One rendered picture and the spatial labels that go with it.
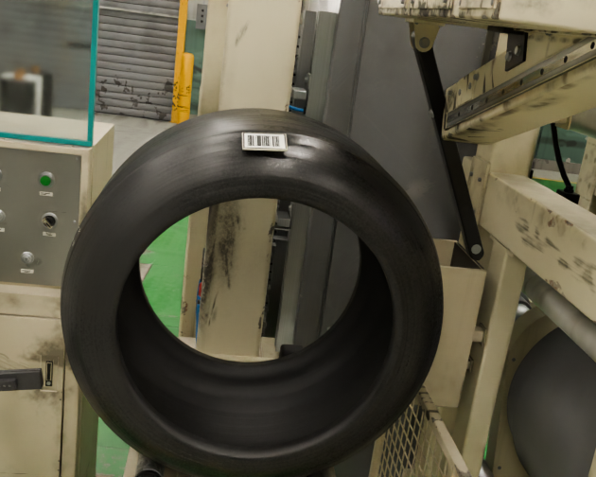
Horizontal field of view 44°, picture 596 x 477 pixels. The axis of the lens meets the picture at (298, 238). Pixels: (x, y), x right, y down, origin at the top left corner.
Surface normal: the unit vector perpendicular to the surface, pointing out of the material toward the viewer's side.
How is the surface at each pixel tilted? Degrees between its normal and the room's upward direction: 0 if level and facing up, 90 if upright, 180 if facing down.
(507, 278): 90
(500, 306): 90
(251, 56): 90
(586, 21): 90
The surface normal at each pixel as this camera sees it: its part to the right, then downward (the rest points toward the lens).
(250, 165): 0.09, 0.11
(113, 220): -0.49, -0.25
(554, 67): -0.99, -0.09
